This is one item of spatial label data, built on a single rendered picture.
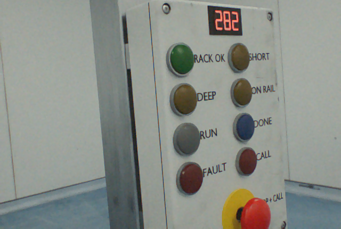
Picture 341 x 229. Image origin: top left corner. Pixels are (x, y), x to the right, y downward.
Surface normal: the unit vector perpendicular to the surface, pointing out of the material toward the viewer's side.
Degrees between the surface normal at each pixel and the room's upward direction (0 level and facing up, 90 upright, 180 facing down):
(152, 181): 90
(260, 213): 85
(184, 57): 87
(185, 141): 90
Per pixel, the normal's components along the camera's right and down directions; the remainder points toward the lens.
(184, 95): 0.61, -0.04
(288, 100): -0.76, 0.10
